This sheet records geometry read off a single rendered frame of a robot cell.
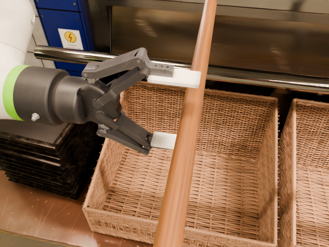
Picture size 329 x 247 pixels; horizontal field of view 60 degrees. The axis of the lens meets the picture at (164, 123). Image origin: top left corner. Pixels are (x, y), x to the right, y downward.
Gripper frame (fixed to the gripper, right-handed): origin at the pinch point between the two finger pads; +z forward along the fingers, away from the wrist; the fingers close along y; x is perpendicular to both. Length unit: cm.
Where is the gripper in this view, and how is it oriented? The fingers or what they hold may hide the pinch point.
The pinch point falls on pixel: (188, 114)
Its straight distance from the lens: 43.8
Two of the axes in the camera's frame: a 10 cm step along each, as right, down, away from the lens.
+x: -1.9, 7.1, -6.8
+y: 0.0, 6.9, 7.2
